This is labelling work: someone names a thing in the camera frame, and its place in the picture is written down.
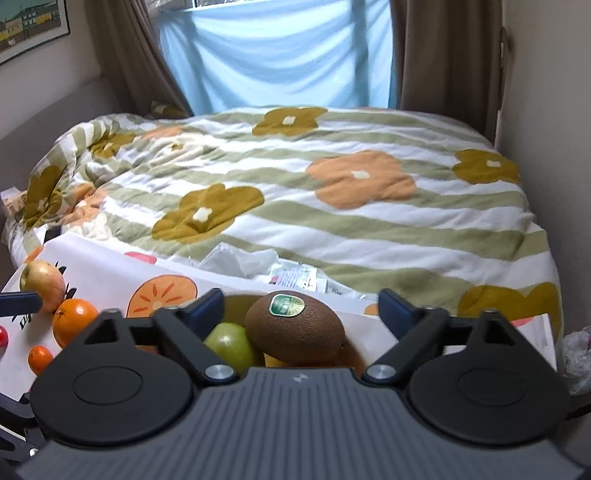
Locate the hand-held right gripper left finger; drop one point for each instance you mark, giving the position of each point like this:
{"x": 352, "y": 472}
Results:
{"x": 208, "y": 308}

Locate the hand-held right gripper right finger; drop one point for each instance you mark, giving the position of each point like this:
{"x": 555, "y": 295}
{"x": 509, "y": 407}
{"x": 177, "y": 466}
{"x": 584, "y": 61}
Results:
{"x": 392, "y": 308}

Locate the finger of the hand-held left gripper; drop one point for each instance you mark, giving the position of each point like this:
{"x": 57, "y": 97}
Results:
{"x": 21, "y": 303}

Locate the yellow-red apple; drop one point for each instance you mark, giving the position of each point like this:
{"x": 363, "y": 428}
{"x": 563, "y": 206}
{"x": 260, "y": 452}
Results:
{"x": 44, "y": 284}

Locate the green apple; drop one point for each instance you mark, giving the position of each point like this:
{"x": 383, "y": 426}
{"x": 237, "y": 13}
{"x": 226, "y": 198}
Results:
{"x": 231, "y": 344}

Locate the cream and yellow plate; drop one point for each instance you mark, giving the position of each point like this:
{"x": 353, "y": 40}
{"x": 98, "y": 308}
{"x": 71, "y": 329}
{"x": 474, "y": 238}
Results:
{"x": 277, "y": 361}

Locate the brown kiwi with green sticker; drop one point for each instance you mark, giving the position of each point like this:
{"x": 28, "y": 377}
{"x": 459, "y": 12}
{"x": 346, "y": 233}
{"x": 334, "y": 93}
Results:
{"x": 295, "y": 330}

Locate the crumpled clear plastic wrapper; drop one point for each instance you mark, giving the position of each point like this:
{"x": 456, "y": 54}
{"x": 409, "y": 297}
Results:
{"x": 235, "y": 261}

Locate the large orange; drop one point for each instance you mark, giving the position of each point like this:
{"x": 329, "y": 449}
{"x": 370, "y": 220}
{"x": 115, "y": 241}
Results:
{"x": 74, "y": 321}

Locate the small tangerine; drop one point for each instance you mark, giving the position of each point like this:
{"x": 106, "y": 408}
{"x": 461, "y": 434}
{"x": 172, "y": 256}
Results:
{"x": 40, "y": 360}

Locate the black phone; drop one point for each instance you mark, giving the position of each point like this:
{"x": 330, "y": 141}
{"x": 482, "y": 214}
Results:
{"x": 51, "y": 233}

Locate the white persimmon-print cloth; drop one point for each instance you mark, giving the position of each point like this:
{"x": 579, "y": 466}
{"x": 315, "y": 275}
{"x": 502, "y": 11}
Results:
{"x": 106, "y": 272}

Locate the white printed packet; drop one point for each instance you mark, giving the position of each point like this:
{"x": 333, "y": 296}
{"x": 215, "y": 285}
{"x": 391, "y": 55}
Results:
{"x": 295, "y": 277}

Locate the patterned box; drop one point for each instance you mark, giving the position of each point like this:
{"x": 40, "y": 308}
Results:
{"x": 11, "y": 201}

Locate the crumpled white tissue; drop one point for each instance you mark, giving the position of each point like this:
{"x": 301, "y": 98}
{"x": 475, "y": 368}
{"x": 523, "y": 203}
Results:
{"x": 98, "y": 228}

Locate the floral striped blanket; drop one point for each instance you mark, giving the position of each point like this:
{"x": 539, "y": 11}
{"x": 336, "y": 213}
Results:
{"x": 323, "y": 207}

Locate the white plastic bag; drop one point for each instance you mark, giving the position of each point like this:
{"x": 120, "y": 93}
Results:
{"x": 577, "y": 362}

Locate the brown curtain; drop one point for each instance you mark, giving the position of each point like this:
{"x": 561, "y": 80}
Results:
{"x": 448, "y": 60}
{"x": 134, "y": 50}

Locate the light blue window cloth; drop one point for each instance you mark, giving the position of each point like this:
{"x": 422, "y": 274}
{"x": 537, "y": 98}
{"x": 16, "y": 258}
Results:
{"x": 277, "y": 55}

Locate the framed wall poster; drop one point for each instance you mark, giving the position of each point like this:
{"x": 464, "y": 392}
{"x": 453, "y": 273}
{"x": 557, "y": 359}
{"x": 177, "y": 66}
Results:
{"x": 27, "y": 25}

